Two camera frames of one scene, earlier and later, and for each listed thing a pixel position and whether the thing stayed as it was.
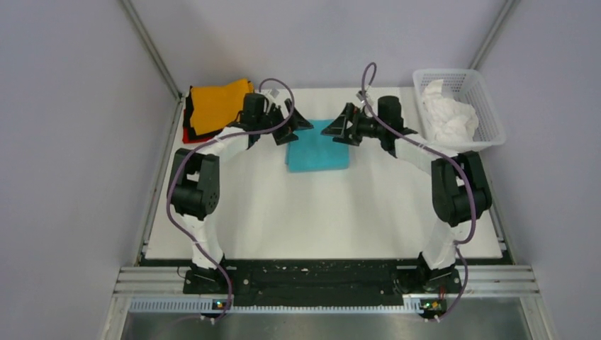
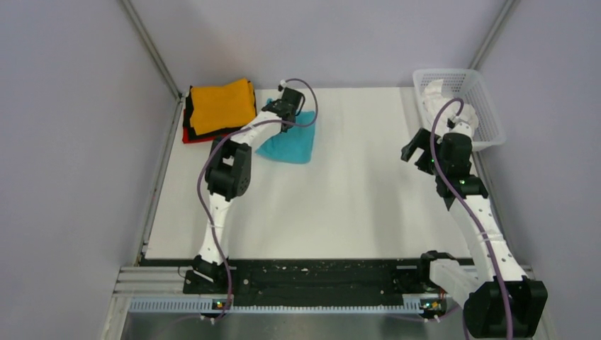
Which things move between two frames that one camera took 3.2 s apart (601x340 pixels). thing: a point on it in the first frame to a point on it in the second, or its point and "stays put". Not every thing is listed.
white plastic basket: (466, 86) stays put
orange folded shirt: (215, 107) stays put
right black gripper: (339, 127) to (422, 140)
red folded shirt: (186, 137) stays put
